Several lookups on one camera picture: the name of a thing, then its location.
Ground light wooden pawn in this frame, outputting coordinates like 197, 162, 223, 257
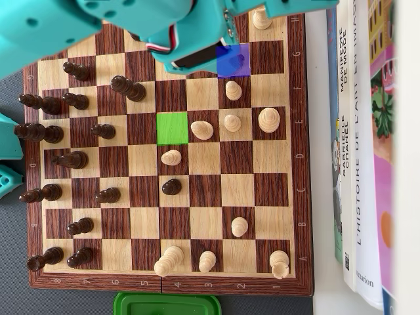
230, 216, 249, 238
223, 113, 242, 133
225, 80, 243, 102
160, 149, 182, 166
198, 250, 218, 274

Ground dark wooden rook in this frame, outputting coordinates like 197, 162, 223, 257
26, 246, 65, 272

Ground dark wooden bishop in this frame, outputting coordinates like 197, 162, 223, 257
18, 93, 62, 116
19, 183, 63, 204

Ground pink illustrated book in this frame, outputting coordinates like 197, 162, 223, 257
367, 0, 400, 315

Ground red white black servo cable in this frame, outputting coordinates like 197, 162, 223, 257
146, 24, 180, 54

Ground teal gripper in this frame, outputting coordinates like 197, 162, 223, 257
150, 7, 251, 78

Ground wooden chessboard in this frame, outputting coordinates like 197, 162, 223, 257
20, 9, 314, 298

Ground light pawn right of green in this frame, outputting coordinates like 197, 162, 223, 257
190, 120, 215, 140

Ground dark wooden king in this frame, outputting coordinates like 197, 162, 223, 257
14, 123, 64, 144

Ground dark wooden queen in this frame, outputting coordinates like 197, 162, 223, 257
110, 75, 147, 102

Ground light wooden rook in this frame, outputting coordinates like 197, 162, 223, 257
253, 7, 274, 32
269, 249, 291, 281

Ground green plastic container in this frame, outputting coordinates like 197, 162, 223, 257
114, 291, 222, 315

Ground white art history book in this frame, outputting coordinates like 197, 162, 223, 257
346, 0, 385, 311

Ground light wooden queen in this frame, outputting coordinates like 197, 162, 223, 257
154, 245, 185, 278

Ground dark wooden knight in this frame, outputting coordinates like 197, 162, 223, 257
51, 150, 89, 170

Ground blue illustrated book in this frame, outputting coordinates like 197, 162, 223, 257
326, 6, 345, 263

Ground light wooden king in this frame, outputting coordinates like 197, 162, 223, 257
257, 107, 281, 134

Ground white Gabrielle Chanel book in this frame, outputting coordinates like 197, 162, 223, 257
337, 0, 359, 293

